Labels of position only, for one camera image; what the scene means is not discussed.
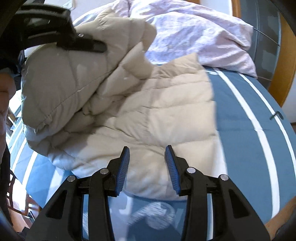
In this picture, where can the person's hand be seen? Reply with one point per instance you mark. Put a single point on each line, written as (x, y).
(8, 90)

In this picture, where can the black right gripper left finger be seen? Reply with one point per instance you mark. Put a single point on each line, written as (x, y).
(62, 217)

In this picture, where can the large lilac floral pillow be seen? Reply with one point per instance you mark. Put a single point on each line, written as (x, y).
(219, 40)

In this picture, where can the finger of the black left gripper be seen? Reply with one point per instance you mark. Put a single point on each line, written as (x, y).
(69, 39)

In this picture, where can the dark wooden chair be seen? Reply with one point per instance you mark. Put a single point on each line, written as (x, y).
(20, 201)

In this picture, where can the blue white striped bed sheet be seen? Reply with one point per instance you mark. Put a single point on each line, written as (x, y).
(258, 150)

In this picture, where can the beige puffer down jacket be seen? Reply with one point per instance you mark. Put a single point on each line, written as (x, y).
(80, 109)

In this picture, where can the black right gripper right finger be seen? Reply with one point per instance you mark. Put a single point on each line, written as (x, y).
(213, 200)

